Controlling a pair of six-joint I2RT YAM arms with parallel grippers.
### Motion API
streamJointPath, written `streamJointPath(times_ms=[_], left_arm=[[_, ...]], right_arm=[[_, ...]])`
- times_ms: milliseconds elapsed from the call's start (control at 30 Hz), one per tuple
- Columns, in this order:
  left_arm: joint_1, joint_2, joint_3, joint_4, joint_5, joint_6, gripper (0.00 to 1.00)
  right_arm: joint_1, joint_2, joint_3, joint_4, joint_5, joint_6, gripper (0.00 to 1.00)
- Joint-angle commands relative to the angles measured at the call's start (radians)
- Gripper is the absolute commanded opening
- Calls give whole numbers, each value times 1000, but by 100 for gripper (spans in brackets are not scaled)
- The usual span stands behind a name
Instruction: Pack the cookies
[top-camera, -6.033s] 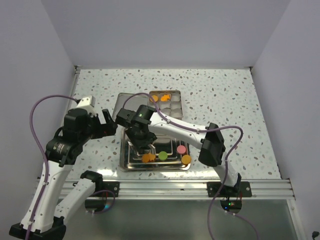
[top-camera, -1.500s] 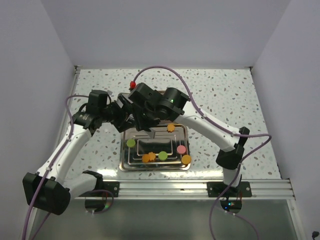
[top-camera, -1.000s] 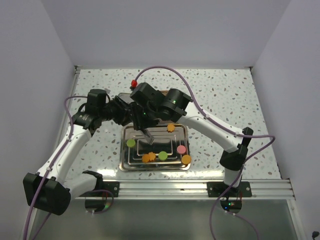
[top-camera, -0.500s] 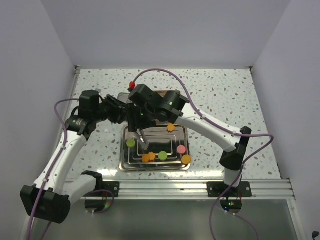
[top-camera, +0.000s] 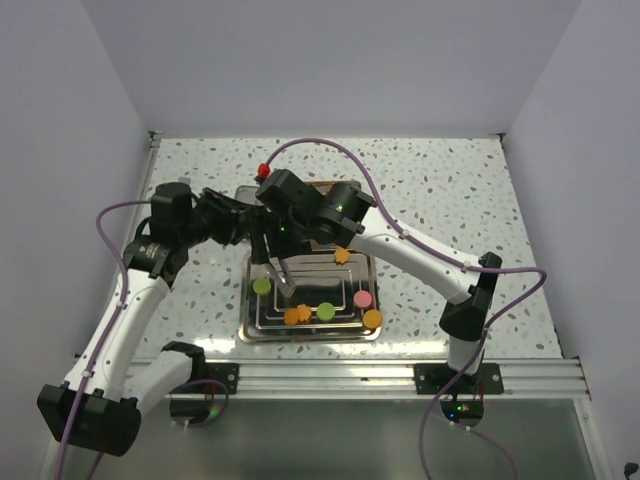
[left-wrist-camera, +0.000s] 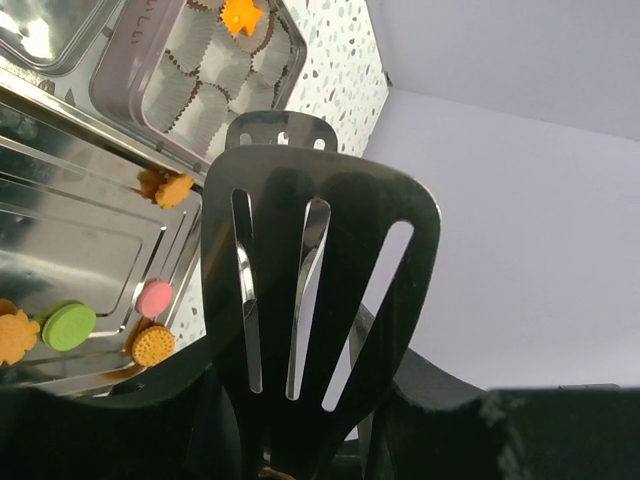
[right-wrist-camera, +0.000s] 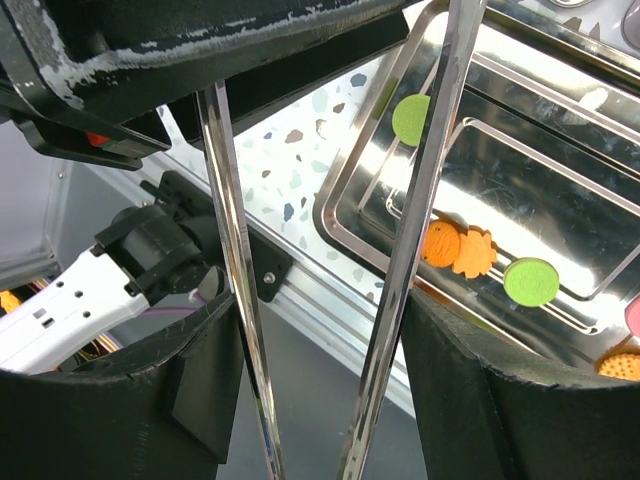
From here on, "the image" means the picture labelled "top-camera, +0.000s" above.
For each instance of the cookie tin with paper cups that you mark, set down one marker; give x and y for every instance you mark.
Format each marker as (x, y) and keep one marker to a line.
(322, 186)

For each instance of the orange flower cookie bottom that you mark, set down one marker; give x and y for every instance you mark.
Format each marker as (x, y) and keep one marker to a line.
(304, 314)

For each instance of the orange round biscuit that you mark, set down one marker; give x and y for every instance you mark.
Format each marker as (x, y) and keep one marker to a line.
(291, 317)
(372, 319)

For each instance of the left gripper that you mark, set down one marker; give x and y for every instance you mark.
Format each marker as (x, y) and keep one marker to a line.
(231, 214)

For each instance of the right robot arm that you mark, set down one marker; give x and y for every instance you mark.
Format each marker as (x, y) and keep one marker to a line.
(347, 217)

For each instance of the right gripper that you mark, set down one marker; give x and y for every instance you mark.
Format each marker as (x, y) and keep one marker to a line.
(261, 222)

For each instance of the orange round biscuit bottom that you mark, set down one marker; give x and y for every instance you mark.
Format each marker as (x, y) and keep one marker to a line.
(291, 317)

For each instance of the silver tin lid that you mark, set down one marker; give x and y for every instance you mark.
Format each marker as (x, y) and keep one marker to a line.
(247, 194)

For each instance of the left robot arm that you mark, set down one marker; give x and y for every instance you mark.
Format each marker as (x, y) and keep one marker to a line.
(99, 406)

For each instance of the green round cookie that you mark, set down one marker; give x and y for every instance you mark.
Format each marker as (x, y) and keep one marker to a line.
(325, 311)
(262, 286)

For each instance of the black mounting bracket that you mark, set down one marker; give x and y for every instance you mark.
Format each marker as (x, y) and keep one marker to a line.
(225, 373)
(430, 378)

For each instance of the metal tongs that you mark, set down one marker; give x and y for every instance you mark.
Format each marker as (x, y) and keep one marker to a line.
(282, 277)

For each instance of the aluminium front rail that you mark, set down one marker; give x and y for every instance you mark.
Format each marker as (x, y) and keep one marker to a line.
(350, 375)

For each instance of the pink round cookie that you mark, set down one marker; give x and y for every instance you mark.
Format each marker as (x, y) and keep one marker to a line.
(363, 299)

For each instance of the steel serving tray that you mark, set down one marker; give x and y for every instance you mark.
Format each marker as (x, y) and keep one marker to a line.
(318, 279)

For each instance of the orange flower cookie top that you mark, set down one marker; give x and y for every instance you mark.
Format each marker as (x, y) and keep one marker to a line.
(341, 256)

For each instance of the orange flower cookie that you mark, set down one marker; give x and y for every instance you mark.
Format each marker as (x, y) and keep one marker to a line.
(304, 314)
(341, 256)

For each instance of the right black mounting bracket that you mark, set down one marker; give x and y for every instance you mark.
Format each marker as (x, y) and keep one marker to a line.
(430, 378)

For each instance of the left black mounting bracket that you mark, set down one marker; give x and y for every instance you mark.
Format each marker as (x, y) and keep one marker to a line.
(225, 373)

